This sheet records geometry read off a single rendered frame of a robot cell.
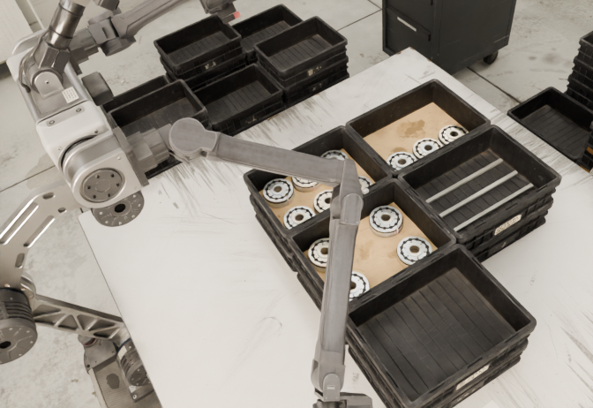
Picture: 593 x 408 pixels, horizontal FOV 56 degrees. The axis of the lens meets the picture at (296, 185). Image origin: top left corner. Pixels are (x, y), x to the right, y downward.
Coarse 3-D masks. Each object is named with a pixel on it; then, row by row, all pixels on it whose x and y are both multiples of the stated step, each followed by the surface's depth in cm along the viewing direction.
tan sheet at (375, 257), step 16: (400, 208) 180; (368, 224) 177; (368, 240) 174; (384, 240) 173; (400, 240) 172; (368, 256) 170; (384, 256) 169; (320, 272) 168; (368, 272) 166; (384, 272) 166; (352, 288) 163
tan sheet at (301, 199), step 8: (344, 152) 199; (360, 168) 193; (368, 176) 190; (296, 192) 190; (312, 192) 189; (296, 200) 187; (304, 200) 187; (312, 200) 186; (272, 208) 186; (280, 208) 186; (288, 208) 186; (312, 208) 184; (280, 216) 184
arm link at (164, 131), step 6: (162, 126) 121; (168, 126) 121; (162, 132) 120; (168, 132) 121; (162, 138) 120; (168, 138) 120; (168, 144) 120; (168, 150) 123; (180, 156) 123; (186, 156) 121; (192, 156) 123; (198, 156) 126; (186, 162) 124
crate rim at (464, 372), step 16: (416, 272) 153; (384, 288) 151; (512, 336) 138; (368, 352) 140; (496, 352) 136; (384, 368) 137; (464, 368) 134; (448, 384) 132; (400, 400) 133; (416, 400) 131
